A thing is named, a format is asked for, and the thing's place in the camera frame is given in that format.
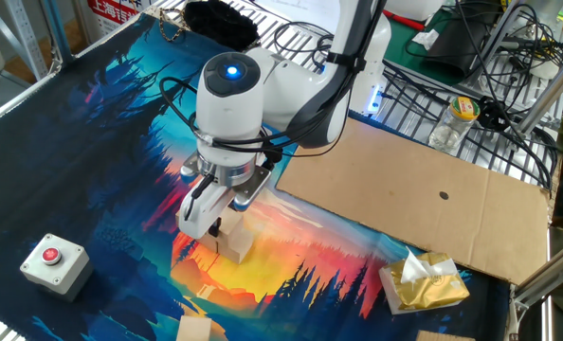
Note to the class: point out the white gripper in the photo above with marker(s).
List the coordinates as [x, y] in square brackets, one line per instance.
[201, 213]

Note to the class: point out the metal wrist mounting plate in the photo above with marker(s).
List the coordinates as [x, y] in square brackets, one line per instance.
[255, 187]

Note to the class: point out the grey box with red button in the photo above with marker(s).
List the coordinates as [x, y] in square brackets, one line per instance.
[56, 265]

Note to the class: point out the colourful forest print mat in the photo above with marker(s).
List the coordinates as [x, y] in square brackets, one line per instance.
[49, 166]

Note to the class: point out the black fuzzy bag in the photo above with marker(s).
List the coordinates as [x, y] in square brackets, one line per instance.
[220, 23]

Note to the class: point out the flat brown cardboard sheet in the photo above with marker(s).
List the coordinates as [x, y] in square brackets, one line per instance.
[428, 199]

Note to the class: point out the gold tissue pack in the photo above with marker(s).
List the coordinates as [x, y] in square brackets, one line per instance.
[423, 289]

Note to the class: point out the red white printed sign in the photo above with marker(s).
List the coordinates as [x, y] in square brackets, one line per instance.
[113, 12]

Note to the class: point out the open cardboard box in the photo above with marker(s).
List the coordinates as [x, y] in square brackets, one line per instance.
[445, 336]

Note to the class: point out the glass jar yellow lid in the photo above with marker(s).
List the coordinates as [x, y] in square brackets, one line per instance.
[452, 125]

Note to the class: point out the green cutting mat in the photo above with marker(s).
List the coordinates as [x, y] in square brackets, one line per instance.
[404, 52]

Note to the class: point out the perforated grey shelf upright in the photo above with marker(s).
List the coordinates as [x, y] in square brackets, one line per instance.
[25, 38]

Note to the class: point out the red pen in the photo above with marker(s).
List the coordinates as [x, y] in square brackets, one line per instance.
[404, 20]

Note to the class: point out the white paper scrap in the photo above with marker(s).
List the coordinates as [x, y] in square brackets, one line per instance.
[426, 40]

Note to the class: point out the slanted aluminium profile bar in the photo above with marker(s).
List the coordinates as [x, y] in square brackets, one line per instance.
[551, 92]
[547, 277]

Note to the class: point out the grey steel post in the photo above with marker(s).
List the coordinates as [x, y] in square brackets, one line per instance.
[56, 28]

